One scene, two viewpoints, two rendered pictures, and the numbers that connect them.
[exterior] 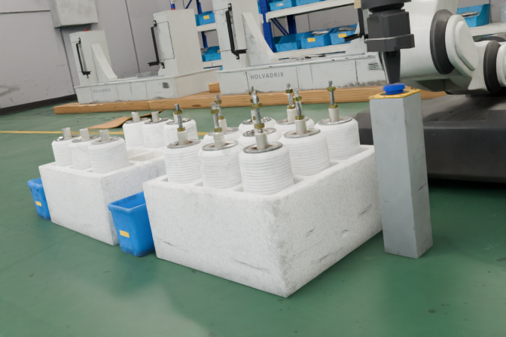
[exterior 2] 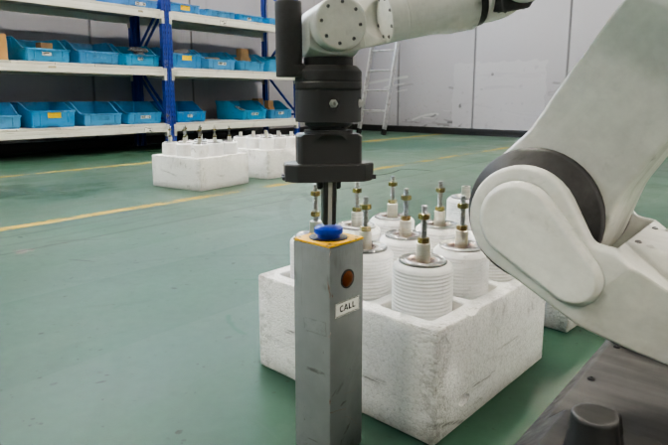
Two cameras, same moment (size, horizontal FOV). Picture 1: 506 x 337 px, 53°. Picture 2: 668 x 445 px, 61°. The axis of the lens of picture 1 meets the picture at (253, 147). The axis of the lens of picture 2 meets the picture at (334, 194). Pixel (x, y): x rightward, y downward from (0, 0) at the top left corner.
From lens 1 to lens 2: 1.39 m
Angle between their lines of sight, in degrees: 85
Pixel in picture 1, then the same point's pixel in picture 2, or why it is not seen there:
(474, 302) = not seen: outside the picture
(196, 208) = not seen: hidden behind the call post
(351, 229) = not seen: hidden behind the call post
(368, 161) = (390, 325)
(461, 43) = (490, 223)
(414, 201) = (298, 374)
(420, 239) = (303, 428)
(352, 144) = (399, 294)
